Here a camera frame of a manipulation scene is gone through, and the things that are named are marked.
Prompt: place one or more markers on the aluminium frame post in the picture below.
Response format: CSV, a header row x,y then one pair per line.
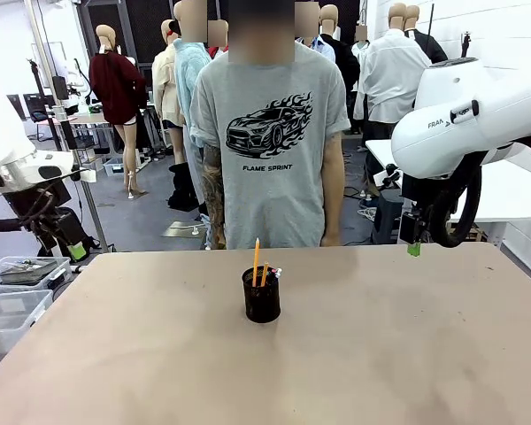
x,y
77,168

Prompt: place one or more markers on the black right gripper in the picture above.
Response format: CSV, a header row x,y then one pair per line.
x,y
410,228

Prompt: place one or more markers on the mannequin in white shirt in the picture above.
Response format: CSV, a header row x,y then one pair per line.
x,y
387,75

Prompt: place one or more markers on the blue floor crate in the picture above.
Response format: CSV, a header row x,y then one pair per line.
x,y
115,167

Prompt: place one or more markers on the mannequin in dark red sweater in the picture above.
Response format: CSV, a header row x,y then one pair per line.
x,y
117,97

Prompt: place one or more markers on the clear plastic storage bin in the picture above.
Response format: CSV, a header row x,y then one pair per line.
x,y
11,316

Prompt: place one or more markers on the clear bin with grey contents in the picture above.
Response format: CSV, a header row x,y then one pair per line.
x,y
26,272

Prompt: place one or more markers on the mannequin in black suit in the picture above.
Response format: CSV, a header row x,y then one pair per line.
x,y
427,42

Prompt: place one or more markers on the person in grey car t-shirt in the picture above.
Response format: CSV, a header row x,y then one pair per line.
x,y
270,146

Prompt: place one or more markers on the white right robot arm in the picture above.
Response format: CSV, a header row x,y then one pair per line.
x,y
473,119

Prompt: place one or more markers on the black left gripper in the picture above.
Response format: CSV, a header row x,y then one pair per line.
x,y
62,232

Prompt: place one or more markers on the mannequin in beige shirt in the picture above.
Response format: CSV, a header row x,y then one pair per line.
x,y
168,88

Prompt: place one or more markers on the mannequin in light blue shirt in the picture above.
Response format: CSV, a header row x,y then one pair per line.
x,y
188,84

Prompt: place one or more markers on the bare left forearm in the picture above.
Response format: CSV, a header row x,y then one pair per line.
x,y
332,190

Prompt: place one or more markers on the yellow pencil pink eraser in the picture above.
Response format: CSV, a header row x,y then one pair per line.
x,y
256,261

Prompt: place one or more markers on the mannequin in black jacket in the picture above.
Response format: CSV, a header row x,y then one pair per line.
x,y
340,48

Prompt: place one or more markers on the tattooed right forearm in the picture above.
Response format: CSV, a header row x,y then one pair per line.
x,y
213,199

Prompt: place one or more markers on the black mesh pen holder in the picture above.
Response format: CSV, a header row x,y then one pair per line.
x,y
261,299

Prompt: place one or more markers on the white table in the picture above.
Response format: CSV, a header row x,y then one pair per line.
x,y
509,190

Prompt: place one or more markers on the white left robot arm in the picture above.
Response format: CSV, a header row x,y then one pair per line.
x,y
13,150

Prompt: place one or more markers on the orange pencil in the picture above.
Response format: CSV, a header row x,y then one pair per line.
x,y
264,274

